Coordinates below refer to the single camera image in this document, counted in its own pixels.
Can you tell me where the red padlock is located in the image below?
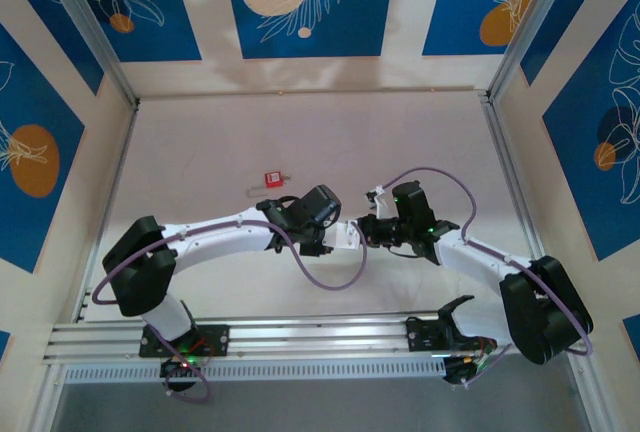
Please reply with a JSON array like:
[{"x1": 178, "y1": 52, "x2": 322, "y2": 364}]
[{"x1": 248, "y1": 170, "x2": 284, "y2": 199}]

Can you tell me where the right black controller box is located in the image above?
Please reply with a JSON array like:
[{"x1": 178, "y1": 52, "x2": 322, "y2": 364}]
[{"x1": 441, "y1": 351, "x2": 496, "y2": 389}]

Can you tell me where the black controller box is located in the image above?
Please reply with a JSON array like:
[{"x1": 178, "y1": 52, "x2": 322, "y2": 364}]
[
  {"x1": 441, "y1": 351, "x2": 496, "y2": 389},
  {"x1": 158, "y1": 354, "x2": 205, "y2": 394}
]

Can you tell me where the blue panel with beige circle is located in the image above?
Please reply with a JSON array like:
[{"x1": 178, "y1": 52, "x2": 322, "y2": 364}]
[{"x1": 221, "y1": 0, "x2": 399, "y2": 60}]

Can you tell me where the left black controller box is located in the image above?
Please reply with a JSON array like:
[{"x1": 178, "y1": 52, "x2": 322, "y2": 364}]
[{"x1": 158, "y1": 354, "x2": 205, "y2": 394}]

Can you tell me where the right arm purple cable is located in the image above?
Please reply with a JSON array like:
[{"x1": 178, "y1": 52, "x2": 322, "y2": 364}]
[{"x1": 378, "y1": 166, "x2": 596, "y2": 389}]

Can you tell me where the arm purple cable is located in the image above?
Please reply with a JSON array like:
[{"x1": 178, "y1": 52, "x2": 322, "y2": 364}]
[
  {"x1": 378, "y1": 166, "x2": 596, "y2": 389},
  {"x1": 92, "y1": 219, "x2": 370, "y2": 404}
]

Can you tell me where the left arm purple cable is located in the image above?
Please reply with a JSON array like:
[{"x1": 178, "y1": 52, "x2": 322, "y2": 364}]
[{"x1": 92, "y1": 219, "x2": 370, "y2": 404}]

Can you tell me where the aluminium side rail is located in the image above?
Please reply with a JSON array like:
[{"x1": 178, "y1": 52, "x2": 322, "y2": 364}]
[
  {"x1": 72, "y1": 101, "x2": 141, "y2": 326},
  {"x1": 479, "y1": 91, "x2": 561, "y2": 313}
]

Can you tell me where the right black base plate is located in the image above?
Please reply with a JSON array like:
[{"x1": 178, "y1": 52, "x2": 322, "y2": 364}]
[{"x1": 405, "y1": 315, "x2": 497, "y2": 354}]

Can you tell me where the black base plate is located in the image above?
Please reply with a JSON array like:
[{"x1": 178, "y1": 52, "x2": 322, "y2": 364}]
[
  {"x1": 405, "y1": 315, "x2": 497, "y2": 354},
  {"x1": 138, "y1": 324, "x2": 231, "y2": 359}
]

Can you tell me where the aluminium frame rail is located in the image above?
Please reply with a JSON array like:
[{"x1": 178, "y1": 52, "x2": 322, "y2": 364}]
[{"x1": 42, "y1": 309, "x2": 597, "y2": 367}]

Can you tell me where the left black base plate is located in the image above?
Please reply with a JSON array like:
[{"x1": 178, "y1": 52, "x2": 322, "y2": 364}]
[{"x1": 138, "y1": 324, "x2": 231, "y2": 359}]

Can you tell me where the white slotted cable duct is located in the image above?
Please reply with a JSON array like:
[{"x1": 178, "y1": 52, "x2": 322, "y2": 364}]
[{"x1": 62, "y1": 354, "x2": 450, "y2": 386}]

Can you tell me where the blue fern print wall panel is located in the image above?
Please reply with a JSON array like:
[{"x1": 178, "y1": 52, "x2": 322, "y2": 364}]
[
  {"x1": 421, "y1": 0, "x2": 554, "y2": 57},
  {"x1": 0, "y1": 24, "x2": 87, "y2": 274}
]

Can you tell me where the aluminium frame post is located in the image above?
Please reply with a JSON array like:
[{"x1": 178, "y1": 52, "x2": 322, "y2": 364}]
[
  {"x1": 485, "y1": 0, "x2": 589, "y2": 101},
  {"x1": 35, "y1": 0, "x2": 141, "y2": 108}
]

